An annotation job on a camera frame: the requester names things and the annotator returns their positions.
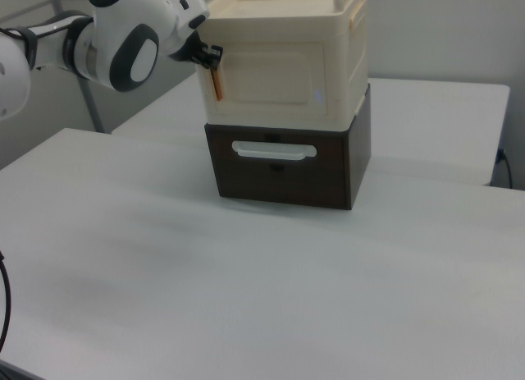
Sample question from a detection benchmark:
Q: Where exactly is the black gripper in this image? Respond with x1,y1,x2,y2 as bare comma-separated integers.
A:
179,30,225,71

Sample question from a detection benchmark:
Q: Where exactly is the cream cabinet door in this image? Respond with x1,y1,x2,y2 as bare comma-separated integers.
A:
209,40,330,117

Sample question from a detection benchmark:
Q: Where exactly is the cream plastic cabinet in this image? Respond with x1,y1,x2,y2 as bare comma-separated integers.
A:
199,0,369,133

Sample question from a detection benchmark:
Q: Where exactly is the dark brown drawer box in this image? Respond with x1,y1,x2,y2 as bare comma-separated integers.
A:
203,82,372,211

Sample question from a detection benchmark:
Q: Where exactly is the grey metal pole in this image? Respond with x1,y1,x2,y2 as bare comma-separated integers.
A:
77,76,103,134

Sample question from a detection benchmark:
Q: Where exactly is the white drawer handle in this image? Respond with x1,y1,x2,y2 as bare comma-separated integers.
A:
231,140,318,162

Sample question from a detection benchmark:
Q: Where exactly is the black cable at wall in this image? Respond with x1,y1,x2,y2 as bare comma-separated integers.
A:
495,148,514,189

